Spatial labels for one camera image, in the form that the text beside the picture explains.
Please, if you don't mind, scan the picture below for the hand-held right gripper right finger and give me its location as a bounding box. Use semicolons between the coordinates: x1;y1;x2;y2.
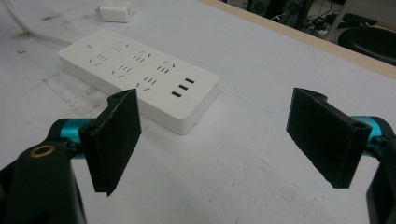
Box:
286;87;389;189

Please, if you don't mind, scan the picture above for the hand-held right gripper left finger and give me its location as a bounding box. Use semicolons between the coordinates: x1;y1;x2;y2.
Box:
46;88;142;197

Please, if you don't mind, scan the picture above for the white power strip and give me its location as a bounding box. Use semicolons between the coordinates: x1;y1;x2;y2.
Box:
57;28;220;135

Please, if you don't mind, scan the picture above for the black round stool seat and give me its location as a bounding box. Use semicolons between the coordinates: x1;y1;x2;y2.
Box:
337;25;396;67

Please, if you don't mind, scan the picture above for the white charger plug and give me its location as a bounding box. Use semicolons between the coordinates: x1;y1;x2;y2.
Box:
94;0;134;23

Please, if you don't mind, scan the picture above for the dark equipment with cables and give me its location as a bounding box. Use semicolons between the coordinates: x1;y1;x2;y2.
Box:
223;0;379;35

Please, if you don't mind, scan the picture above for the white power strip cable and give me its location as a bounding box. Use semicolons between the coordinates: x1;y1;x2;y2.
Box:
4;0;76;47

